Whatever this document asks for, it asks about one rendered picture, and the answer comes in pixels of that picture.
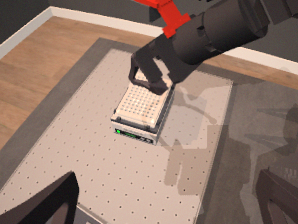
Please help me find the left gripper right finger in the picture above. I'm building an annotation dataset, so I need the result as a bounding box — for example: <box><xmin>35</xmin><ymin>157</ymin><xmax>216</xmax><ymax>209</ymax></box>
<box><xmin>255</xmin><ymin>169</ymin><xmax>298</xmax><ymax>224</ymax></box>

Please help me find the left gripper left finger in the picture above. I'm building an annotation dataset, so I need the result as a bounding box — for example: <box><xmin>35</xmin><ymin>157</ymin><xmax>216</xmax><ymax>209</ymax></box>
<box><xmin>0</xmin><ymin>172</ymin><xmax>79</xmax><ymax>224</ymax></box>

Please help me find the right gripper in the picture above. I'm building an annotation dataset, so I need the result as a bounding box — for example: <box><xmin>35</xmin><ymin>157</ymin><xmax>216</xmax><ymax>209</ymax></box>
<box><xmin>128</xmin><ymin>0</ymin><xmax>225</xmax><ymax>96</ymax></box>

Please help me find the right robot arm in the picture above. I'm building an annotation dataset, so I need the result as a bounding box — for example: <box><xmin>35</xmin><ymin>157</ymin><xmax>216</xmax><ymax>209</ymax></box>
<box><xmin>126</xmin><ymin>0</ymin><xmax>298</xmax><ymax>52</ymax></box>

